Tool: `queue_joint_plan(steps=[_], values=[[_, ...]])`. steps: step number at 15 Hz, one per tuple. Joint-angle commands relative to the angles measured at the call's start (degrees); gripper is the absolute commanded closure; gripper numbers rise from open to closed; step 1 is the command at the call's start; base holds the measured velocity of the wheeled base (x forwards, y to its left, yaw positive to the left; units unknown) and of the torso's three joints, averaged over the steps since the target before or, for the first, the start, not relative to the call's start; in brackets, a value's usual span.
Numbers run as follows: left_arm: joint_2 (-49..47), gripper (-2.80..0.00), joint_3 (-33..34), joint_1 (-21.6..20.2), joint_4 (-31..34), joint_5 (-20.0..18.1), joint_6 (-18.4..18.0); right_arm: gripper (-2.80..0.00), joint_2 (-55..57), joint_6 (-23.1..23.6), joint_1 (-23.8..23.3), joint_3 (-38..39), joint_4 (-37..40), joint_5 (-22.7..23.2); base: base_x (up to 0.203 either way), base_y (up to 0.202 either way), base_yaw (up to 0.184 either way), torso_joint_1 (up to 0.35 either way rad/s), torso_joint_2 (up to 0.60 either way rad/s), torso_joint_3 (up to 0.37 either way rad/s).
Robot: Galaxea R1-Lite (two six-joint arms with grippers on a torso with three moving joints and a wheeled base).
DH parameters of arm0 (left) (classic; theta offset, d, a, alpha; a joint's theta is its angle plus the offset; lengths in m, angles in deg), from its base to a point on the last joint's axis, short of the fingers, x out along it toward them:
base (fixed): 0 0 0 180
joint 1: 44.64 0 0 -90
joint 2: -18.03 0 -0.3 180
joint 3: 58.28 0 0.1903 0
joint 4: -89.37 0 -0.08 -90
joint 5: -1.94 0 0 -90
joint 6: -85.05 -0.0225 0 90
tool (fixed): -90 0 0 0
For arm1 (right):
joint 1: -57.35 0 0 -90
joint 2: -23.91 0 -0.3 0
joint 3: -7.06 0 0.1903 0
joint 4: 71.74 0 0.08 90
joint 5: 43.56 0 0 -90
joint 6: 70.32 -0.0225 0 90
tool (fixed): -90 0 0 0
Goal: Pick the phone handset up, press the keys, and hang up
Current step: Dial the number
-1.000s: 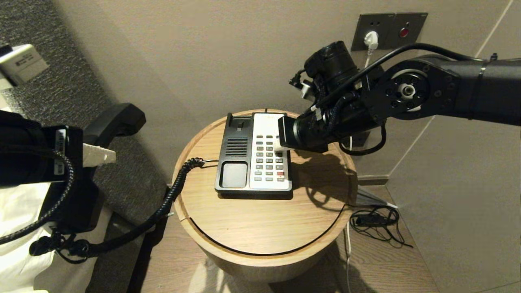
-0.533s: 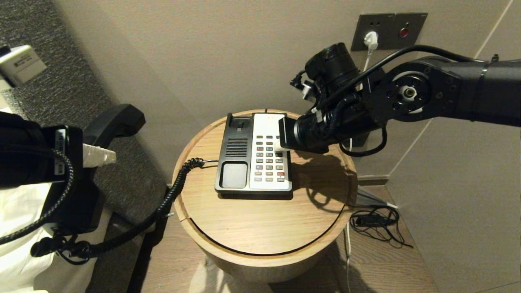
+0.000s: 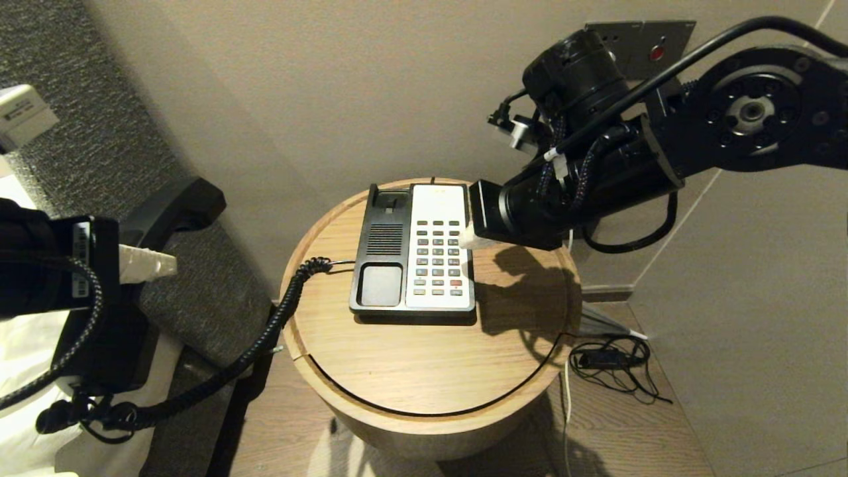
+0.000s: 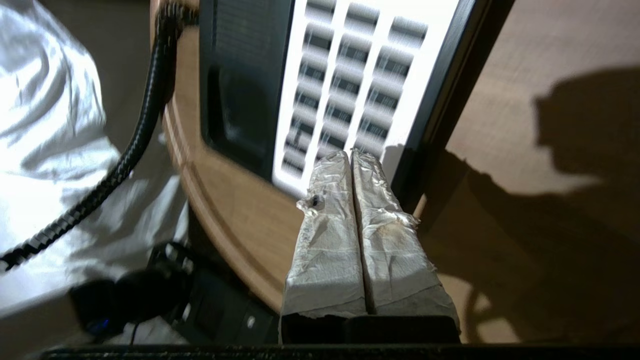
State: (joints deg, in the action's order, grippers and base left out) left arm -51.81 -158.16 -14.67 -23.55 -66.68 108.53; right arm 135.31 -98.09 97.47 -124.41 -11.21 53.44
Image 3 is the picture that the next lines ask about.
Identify transparent folded umbrella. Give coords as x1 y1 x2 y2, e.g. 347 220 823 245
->
575 303 650 342

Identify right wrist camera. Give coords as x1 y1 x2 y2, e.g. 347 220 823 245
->
488 109 541 155

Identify black and white telephone base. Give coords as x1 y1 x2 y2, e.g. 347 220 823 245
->
348 182 477 325

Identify grey fabric headboard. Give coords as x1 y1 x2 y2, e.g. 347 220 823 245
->
0 0 276 380

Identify dark grey bed frame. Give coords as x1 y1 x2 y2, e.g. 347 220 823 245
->
141 348 240 477

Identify smooth black right arm cable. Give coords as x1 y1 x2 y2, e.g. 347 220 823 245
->
543 16 848 164

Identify white power cable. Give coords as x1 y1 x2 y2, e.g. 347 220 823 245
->
560 229 576 477

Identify round wooden side table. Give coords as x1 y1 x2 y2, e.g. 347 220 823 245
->
280 178 582 461

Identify grey wall socket panel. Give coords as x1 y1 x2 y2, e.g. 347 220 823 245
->
583 20 697 81

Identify black telephone cord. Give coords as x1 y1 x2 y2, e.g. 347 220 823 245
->
36 257 333 436

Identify white bedside switch panel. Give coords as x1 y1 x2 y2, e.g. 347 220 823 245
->
0 84 60 150

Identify looped black right arm cable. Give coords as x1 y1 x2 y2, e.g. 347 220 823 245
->
581 191 680 255

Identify black telephone handset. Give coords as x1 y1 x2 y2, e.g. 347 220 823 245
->
52 177 228 396

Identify black power adapter with cord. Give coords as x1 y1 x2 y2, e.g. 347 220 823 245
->
568 335 673 405

